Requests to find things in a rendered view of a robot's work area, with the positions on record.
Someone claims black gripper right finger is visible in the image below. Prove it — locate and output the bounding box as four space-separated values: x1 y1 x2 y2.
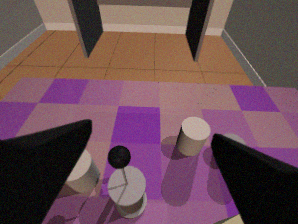
211 134 298 224

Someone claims french press coffee maker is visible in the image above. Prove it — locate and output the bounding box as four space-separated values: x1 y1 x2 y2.
107 146 147 218

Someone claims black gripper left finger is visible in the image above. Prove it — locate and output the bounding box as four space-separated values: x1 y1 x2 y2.
0 119 92 224

